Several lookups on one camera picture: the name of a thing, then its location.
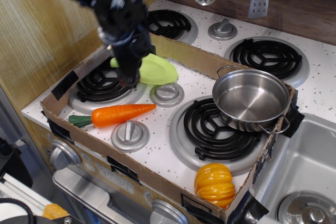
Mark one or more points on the rear right black burner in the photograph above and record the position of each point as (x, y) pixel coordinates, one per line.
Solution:
(273, 55)

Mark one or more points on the silver oven knob right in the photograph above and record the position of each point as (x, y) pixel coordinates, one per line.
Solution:
(165, 213)

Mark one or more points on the silver sink drain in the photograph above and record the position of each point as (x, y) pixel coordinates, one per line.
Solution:
(306, 207)

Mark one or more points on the silver oven knob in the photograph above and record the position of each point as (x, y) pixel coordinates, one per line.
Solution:
(165, 213)
(63, 155)

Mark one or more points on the rear left black burner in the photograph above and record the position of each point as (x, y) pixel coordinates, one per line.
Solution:
(173, 25)

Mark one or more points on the orange toy pumpkin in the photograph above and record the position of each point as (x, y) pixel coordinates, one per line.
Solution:
(214, 183)

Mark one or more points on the silver knob middle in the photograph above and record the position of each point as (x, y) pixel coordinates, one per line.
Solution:
(167, 95)

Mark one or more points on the black burner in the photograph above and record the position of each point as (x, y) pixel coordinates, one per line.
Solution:
(273, 55)
(101, 88)
(173, 25)
(198, 136)

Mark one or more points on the light green toy broccoli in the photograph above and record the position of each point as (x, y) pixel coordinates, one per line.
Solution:
(114, 63)

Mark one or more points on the orange toy carrot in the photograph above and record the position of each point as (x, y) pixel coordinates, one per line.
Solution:
(108, 116)

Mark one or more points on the silver knob front centre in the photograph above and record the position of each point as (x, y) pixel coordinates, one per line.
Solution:
(130, 136)

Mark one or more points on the front right black burner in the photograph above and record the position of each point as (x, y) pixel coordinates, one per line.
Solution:
(198, 136)

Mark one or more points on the silver oven knob left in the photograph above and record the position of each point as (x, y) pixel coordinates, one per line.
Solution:
(63, 155)

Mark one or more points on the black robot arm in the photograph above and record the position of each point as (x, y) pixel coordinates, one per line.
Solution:
(123, 26)

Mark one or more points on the hanging metal spatula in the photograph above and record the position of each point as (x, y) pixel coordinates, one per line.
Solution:
(258, 9)

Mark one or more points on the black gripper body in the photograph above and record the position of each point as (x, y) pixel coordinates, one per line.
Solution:
(129, 46)

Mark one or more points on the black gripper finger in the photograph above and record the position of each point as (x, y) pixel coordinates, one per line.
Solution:
(136, 79)
(126, 80)

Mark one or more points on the stainless steel pan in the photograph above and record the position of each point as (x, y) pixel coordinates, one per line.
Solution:
(251, 100)

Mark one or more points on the silver oven door handle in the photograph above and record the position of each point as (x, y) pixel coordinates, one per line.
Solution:
(92, 198)

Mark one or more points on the silver sink basin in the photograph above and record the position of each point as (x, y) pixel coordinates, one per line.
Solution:
(306, 161)

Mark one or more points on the silver knob rear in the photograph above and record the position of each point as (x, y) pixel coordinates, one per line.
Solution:
(223, 30)

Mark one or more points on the orange object bottom left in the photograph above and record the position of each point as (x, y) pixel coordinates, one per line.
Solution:
(54, 211)

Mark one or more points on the light green plastic plate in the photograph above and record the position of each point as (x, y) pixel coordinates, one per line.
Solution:
(157, 70)

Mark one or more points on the front left black burner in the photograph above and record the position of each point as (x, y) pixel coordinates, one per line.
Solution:
(101, 88)

